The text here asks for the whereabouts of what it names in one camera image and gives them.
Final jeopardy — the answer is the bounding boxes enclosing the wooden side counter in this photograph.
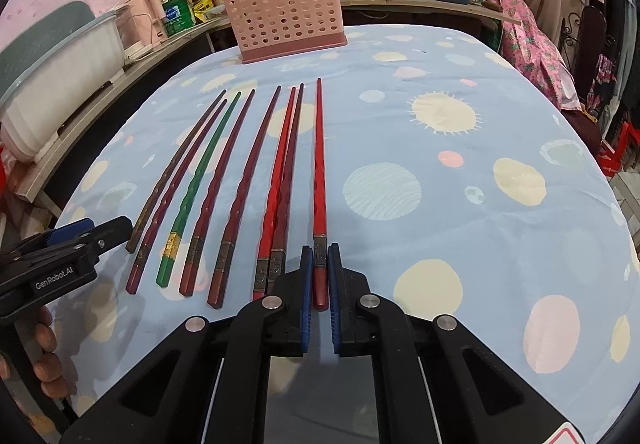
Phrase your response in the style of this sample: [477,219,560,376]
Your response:
[15,16,222,205]

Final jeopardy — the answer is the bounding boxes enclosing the reddish brown chopstick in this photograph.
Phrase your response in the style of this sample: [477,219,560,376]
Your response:
[269,83,305,281]

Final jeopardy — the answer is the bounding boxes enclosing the pink plastic utensil basket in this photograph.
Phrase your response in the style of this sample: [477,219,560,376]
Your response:
[221,0,348,65]

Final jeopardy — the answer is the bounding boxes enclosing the person's left hand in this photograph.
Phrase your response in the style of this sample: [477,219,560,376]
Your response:
[0,306,71,400]

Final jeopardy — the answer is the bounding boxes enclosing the green detergent bottle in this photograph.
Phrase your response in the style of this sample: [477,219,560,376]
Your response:
[160,0,196,38]

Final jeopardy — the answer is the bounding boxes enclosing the hanging clothes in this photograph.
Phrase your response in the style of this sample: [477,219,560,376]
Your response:
[600,0,640,125]

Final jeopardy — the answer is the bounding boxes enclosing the light blue dotted tablecloth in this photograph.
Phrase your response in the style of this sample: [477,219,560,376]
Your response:
[50,24,640,444]

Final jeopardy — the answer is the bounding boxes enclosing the pink electric kettle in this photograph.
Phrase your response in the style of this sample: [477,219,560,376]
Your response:
[131,0,169,45]

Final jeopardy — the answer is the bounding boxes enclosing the red stool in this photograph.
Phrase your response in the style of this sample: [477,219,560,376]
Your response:
[597,121,640,176]

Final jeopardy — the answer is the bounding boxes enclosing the bright red chopstick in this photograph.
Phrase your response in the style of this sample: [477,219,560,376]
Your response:
[252,87,297,302]
[312,77,329,312]

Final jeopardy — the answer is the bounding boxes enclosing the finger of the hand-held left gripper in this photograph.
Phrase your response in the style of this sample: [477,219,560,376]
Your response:
[82,215,134,256]
[15,218,96,250]

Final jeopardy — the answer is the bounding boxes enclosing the pink floral cloth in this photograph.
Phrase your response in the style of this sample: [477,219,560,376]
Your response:
[500,0,582,111]

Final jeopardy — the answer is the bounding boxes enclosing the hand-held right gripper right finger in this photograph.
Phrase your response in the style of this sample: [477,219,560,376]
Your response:
[327,242,593,444]

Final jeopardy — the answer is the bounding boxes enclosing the clear plastic storage box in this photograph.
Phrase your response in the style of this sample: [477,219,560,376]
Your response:
[0,1,127,163]

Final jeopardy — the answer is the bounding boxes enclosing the dark metal chair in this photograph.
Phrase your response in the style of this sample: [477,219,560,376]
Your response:
[560,4,622,96]

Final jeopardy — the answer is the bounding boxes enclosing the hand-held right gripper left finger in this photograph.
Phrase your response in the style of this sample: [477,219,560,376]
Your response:
[60,245,313,444]

